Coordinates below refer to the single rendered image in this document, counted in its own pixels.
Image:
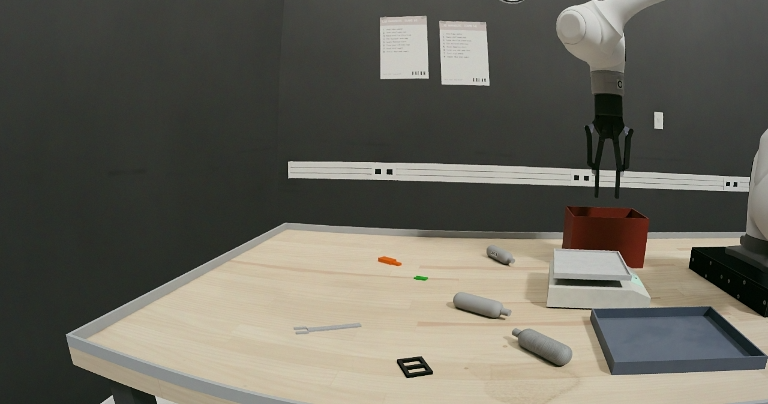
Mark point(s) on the grey table edge trim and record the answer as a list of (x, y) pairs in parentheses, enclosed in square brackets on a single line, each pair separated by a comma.
[(77, 338)]

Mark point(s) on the grey metal gas cylinder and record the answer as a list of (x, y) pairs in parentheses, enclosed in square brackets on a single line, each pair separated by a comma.
[(500, 255)]

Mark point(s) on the black rectangular buckle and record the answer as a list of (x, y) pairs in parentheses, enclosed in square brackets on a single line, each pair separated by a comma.
[(423, 364)]

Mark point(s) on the grey co2 cylinder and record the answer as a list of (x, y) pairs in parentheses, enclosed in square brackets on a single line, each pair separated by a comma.
[(543, 346), (480, 305)]

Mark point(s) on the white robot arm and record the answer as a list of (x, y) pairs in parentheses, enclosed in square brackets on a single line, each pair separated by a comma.
[(593, 32)]

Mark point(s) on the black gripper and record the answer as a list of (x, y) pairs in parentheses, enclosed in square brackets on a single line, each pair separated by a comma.
[(608, 123)]

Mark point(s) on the white digital scale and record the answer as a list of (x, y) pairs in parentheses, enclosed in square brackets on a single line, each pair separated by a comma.
[(609, 282)]

